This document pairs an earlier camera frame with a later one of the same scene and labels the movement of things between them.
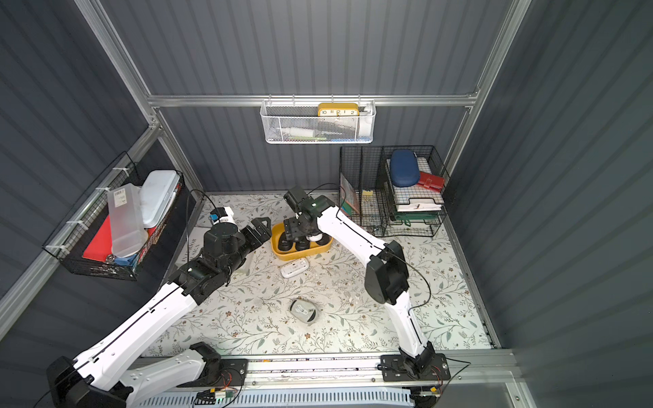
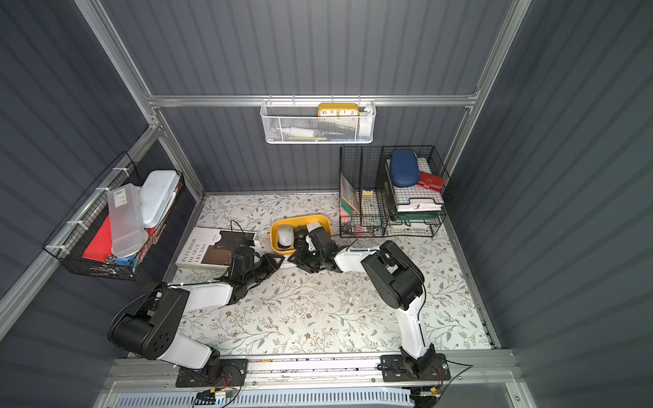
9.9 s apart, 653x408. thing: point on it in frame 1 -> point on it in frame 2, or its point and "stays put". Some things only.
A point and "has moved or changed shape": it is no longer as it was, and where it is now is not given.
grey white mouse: x=303 y=310 has moved or changed shape
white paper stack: x=416 y=198 stays put
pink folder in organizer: x=349 y=202 stays put
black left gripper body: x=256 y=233 -> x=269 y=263
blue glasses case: x=404 y=167 stays put
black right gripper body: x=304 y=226 -> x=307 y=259
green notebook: x=408 y=216 stays put
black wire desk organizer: x=393 y=190 stays put
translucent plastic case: x=128 y=233 stays put
